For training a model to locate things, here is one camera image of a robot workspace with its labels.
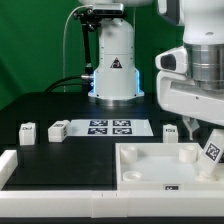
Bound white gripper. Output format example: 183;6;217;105
155;45;224;140

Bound white cable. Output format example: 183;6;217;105
62;5;88;94

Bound white u-shaped obstacle fence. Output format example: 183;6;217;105
0;150;224;218

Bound white marker sheet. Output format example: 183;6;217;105
69;119;153;137

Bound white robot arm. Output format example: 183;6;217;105
79;0;224;127

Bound black cables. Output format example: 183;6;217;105
43;75;88;94

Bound black camera on stand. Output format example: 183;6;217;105
73;3;124;91

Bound white square tabletop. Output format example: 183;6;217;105
115;143;224;191

